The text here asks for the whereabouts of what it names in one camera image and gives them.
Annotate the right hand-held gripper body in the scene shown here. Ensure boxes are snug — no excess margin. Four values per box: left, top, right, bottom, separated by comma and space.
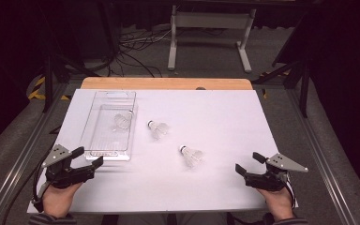
244, 152, 310, 192

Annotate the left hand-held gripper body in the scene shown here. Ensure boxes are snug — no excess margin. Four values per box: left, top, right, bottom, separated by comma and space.
41, 143, 97, 189

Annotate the clear plastic bin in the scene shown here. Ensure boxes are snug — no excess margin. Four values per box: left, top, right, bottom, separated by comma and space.
78, 90, 139, 162

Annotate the white feather shuttlecock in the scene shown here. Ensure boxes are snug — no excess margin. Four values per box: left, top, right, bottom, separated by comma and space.
178, 144, 204, 168
146, 120, 170, 141
112, 109, 135, 132

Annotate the person's left hand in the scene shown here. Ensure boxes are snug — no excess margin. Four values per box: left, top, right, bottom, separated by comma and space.
41, 182, 83, 218

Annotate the person's right hand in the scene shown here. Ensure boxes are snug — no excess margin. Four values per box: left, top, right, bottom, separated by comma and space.
256, 187, 294, 222

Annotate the white table cover sheet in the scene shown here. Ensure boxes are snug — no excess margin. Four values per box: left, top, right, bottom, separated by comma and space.
26, 88, 298, 215

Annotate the yellow black hazard tape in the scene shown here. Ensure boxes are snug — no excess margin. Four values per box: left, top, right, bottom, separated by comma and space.
27, 76, 71, 101

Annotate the black tripod stand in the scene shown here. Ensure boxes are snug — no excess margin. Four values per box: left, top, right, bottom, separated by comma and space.
41, 52, 101, 113

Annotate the black metal stand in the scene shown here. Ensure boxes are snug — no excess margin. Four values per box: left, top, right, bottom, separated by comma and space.
252, 59, 312, 119

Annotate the wooden table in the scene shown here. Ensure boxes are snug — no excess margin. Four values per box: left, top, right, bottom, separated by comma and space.
80, 77, 253, 91

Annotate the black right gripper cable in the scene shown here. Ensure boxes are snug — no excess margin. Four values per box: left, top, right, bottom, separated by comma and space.
284, 179, 297, 210

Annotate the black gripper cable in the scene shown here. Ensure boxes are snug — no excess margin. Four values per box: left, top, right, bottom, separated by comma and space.
284, 179, 297, 210
1, 146, 55, 225

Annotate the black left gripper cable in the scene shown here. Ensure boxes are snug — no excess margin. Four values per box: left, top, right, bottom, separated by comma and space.
1, 146, 55, 225

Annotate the aluminium floor rail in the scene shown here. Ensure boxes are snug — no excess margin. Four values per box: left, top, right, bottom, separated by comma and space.
285, 88, 360, 225
0, 78, 76, 225

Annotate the tangle of floor cables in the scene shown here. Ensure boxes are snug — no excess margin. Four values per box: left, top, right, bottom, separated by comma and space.
107, 26, 173, 79

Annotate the white metal stand frame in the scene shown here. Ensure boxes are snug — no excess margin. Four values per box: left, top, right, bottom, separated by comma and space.
167, 4, 257, 74

